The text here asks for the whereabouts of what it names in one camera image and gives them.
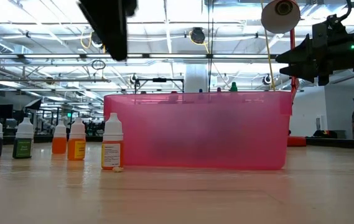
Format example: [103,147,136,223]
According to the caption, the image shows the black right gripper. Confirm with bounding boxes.
[275,14,354,86]

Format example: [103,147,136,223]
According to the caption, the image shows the small orange white-label dye bottle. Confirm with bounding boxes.
[101,112,124,170]

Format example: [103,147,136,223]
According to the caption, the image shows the small orange yellow-label dye bottle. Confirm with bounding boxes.
[67,117,86,161]

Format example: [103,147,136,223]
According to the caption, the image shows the red translucent plastic bin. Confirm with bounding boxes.
[103,90,293,171]

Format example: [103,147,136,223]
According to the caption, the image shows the small green dye bottle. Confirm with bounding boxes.
[12,117,35,160]

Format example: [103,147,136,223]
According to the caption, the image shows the red desk lamp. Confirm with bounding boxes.
[260,0,307,147]

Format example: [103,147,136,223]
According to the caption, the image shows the black monitor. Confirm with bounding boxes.
[0,104,14,119]

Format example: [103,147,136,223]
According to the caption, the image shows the yellow hanging cord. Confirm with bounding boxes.
[259,30,277,93]

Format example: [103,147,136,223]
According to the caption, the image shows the black hanging cable loop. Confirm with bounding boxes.
[91,59,106,71]

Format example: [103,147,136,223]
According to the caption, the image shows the black ceiling cord reel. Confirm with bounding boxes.
[190,27,207,45]

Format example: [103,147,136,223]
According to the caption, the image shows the distant black rig frame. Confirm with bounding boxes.
[134,77,185,94]

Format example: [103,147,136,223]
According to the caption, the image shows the black aluminium table frame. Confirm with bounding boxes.
[0,134,354,151]

